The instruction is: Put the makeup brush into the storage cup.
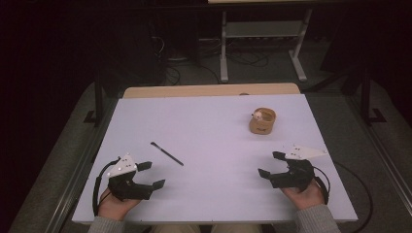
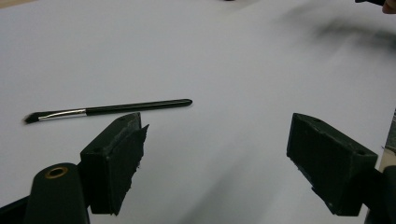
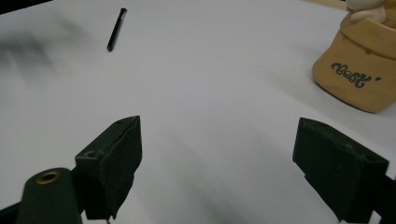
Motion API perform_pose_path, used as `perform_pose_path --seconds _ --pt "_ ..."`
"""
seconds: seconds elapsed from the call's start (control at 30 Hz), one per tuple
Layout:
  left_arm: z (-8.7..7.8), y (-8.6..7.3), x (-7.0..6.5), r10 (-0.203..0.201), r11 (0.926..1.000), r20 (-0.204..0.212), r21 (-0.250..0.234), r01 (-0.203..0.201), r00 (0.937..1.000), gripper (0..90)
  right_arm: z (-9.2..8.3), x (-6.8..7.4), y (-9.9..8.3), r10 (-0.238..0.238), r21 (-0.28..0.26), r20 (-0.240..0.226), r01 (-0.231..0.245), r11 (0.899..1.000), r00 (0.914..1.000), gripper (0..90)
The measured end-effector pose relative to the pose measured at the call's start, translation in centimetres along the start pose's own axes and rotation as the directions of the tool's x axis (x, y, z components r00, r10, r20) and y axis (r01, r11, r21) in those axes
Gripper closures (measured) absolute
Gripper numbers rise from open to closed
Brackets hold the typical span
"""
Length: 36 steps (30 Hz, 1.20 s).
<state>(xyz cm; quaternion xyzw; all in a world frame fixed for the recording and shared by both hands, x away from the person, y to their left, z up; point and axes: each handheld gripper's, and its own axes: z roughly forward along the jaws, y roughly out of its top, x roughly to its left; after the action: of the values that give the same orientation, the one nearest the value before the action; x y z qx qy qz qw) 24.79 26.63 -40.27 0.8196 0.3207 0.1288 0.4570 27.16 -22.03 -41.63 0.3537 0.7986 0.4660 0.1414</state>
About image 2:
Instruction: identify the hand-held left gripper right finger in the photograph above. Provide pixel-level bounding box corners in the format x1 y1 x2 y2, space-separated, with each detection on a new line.
286 112 379 217

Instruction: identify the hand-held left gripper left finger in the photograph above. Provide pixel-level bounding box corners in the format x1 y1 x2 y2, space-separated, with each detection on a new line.
79 112 150 217

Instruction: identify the black makeup brush silver ferrule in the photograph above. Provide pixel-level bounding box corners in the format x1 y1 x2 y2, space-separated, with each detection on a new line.
22 98 193 125

